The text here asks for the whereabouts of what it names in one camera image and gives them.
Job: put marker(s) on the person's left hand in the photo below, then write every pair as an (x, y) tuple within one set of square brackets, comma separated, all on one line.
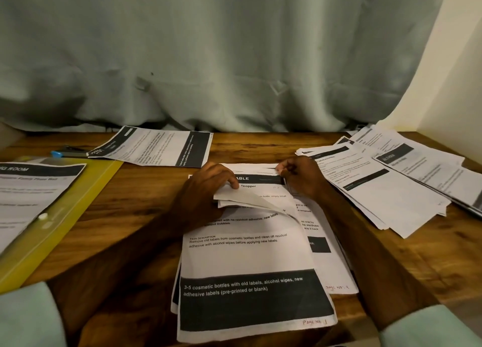
[(197, 200)]

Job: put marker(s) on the person's right hand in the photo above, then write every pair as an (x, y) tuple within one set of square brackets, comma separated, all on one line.
[(305, 177)]

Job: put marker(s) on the single sheet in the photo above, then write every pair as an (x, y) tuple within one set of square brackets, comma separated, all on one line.
[(154, 146)]

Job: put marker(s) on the printed papers pile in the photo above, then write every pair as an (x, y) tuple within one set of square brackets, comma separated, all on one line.
[(399, 177)]

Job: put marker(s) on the yellow patterned folder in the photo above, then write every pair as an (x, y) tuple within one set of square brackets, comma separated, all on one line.
[(68, 207)]

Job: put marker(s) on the person's right forearm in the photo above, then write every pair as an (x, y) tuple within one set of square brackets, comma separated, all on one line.
[(391, 275)]

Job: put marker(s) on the person's left forearm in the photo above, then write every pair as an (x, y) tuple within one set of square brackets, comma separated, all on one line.
[(105, 283)]

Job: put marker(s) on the blue pen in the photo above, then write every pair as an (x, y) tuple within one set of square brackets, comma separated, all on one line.
[(69, 154)]

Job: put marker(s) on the pale green curtain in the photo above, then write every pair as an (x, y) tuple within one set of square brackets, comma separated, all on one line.
[(226, 49)]

